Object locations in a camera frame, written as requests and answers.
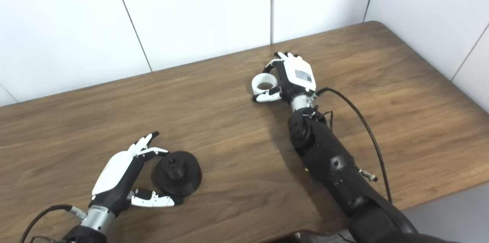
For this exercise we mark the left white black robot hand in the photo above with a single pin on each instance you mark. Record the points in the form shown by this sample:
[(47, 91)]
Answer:
[(114, 178)]

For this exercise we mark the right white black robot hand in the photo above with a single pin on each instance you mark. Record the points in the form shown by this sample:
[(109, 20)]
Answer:
[(300, 76)]

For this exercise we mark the round black stepped part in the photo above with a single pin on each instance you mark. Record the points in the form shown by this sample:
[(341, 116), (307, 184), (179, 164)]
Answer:
[(183, 182)]

